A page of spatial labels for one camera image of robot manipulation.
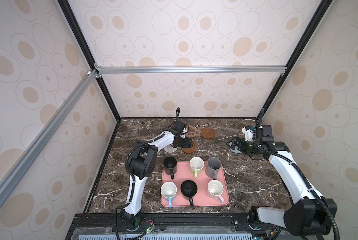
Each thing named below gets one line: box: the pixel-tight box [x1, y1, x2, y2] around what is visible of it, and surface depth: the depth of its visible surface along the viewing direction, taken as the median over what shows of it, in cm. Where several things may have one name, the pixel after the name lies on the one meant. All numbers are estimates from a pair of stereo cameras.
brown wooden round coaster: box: [200, 128, 215, 140], surface depth 112 cm
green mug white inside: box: [189, 156, 205, 179], surface depth 87 cm
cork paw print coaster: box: [185, 125, 198, 138], surface depth 112 cm
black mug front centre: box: [180, 180, 198, 207], surface depth 78 cm
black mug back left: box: [163, 156, 177, 180], surface depth 87 cm
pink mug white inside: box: [207, 179, 225, 204], surface depth 79 cm
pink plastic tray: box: [160, 161, 230, 207], surface depth 81 cm
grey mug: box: [205, 157, 222, 180], surface depth 87 cm
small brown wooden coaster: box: [181, 142, 197, 154], surface depth 104 cm
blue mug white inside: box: [160, 181, 178, 208], surface depth 78 cm
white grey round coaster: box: [163, 144, 178, 153], surface depth 102 cm
